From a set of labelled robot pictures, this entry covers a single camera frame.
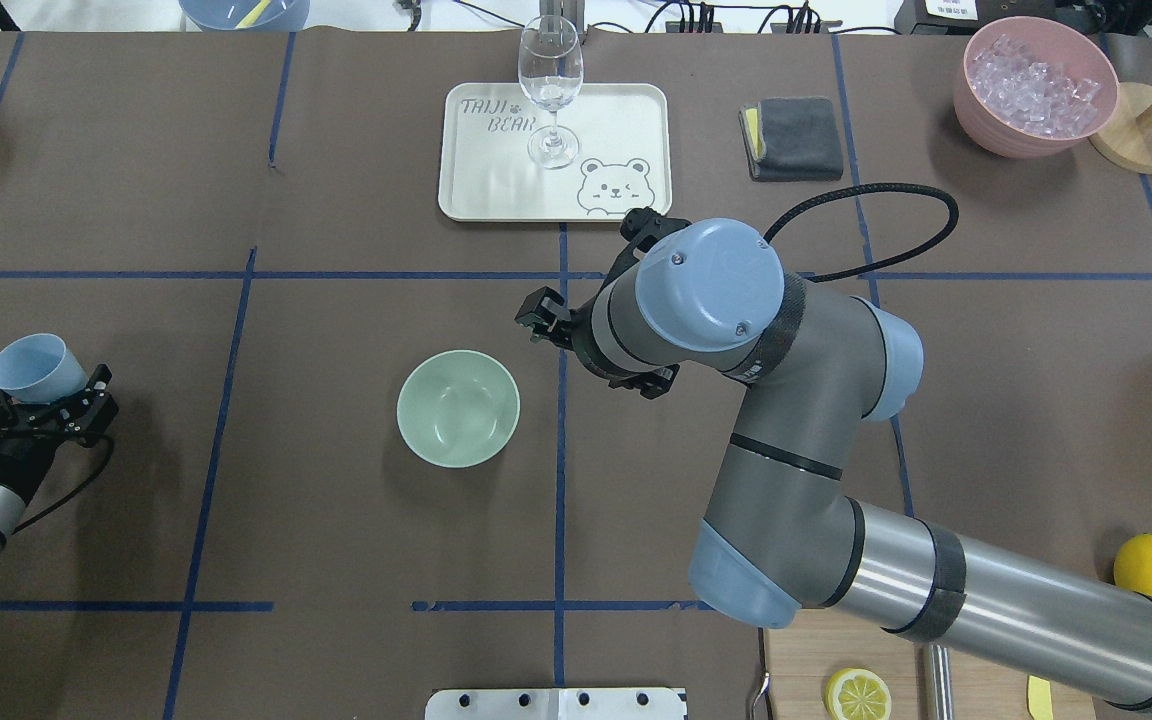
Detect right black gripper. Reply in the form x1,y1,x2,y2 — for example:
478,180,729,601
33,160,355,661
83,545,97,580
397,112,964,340
515,287,679,400

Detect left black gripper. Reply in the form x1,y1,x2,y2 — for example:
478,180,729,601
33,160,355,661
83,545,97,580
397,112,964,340
0,364,119,501

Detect light blue plastic cup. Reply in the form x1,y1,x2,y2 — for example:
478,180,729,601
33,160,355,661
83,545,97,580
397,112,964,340
0,333,88,404

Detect green ceramic bowl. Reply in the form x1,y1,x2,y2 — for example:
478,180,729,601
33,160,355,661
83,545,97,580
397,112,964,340
396,348,521,469

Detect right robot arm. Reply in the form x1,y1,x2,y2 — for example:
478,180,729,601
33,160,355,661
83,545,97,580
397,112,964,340
516,209,1152,717

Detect blue bowl with fork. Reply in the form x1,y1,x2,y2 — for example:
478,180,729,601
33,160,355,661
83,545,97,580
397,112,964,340
179,1,312,32

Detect pink bowl of ice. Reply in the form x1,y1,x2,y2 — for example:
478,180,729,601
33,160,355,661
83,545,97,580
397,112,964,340
954,15,1119,159

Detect white bear tray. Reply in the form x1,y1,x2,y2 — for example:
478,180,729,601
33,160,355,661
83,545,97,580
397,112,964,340
437,82,673,223

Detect clear wine glass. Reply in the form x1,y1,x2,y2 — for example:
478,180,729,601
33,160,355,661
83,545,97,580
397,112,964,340
517,14,585,170

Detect grey folded cloth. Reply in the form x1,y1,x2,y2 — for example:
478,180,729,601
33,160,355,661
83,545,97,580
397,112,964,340
738,96,844,182

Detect wooden cutting board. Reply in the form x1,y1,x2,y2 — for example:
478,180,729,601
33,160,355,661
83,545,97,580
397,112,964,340
761,611,1097,720

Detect half lemon slice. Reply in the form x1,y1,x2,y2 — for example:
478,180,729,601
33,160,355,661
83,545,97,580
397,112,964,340
823,667,893,720

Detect yellow plastic knife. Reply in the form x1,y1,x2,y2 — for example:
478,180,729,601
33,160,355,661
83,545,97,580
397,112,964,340
1026,675,1055,720

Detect wooden mug tree stand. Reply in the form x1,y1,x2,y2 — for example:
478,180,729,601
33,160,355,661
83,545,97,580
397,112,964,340
1087,50,1152,175

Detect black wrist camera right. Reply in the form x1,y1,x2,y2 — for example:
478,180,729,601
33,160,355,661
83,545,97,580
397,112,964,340
620,209,691,252

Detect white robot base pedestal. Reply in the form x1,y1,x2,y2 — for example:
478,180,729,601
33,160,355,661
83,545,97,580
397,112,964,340
424,687,689,719

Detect steel knife handle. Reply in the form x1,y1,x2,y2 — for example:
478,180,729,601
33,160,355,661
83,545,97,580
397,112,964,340
923,643,955,720

